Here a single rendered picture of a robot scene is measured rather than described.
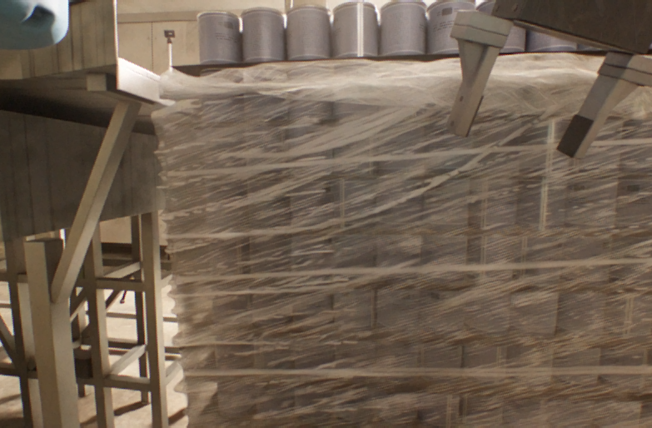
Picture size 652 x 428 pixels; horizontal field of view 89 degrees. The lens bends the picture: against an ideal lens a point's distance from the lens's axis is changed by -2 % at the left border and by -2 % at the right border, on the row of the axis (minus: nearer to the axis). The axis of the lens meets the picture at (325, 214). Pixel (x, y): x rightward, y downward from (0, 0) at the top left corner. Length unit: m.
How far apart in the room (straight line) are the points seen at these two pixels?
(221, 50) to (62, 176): 0.46
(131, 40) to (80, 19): 3.46
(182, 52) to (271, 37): 3.23
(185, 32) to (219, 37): 3.23
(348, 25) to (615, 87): 0.32
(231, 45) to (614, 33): 0.45
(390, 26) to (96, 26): 0.39
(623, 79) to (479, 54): 0.14
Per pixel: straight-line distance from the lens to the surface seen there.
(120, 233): 4.06
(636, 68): 0.44
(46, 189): 0.84
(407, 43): 0.53
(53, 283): 0.76
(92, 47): 0.57
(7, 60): 0.73
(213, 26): 0.58
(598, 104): 0.44
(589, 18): 0.38
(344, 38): 0.53
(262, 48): 0.55
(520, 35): 0.57
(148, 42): 3.96
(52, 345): 0.80
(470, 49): 0.35
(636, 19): 0.41
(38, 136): 0.84
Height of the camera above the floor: 0.94
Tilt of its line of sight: 7 degrees down
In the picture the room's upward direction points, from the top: 1 degrees clockwise
